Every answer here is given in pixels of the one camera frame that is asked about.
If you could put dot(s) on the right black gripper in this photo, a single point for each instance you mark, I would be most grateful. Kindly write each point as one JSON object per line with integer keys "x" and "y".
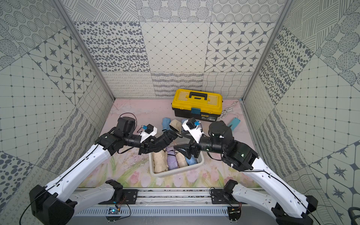
{"x": 193, "y": 145}

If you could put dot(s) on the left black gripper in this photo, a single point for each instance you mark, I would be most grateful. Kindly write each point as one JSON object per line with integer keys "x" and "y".
{"x": 150, "y": 143}

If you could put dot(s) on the white plastic storage box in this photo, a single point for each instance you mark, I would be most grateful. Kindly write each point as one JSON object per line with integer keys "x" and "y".
{"x": 199, "y": 160}

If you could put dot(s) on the lilac umbrella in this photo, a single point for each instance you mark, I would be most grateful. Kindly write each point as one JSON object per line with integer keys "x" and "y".
{"x": 171, "y": 159}

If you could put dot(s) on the beige umbrella black stripes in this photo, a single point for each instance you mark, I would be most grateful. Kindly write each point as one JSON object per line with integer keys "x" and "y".
{"x": 181, "y": 160}

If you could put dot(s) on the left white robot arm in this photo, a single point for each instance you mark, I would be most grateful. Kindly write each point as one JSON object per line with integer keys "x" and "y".
{"x": 55, "y": 203}

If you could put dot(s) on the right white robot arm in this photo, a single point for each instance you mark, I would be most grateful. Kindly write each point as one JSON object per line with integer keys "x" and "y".
{"x": 285, "y": 204}

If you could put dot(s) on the beige umbrella black lining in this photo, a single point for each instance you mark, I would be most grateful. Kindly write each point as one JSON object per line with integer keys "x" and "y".
{"x": 176, "y": 126}

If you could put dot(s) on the yellow black toolbox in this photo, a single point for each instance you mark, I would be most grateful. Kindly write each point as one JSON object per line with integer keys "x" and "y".
{"x": 204, "y": 106}

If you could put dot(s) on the left green circuit board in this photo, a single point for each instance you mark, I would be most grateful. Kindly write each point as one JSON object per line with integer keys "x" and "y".
{"x": 113, "y": 215}

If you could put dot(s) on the right black circuit board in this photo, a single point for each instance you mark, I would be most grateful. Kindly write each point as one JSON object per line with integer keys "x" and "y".
{"x": 234, "y": 214}

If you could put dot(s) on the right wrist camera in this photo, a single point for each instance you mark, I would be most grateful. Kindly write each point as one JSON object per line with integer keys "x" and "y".
{"x": 194, "y": 127}

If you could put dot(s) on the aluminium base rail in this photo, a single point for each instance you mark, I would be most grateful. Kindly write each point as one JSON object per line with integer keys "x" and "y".
{"x": 184, "y": 202}

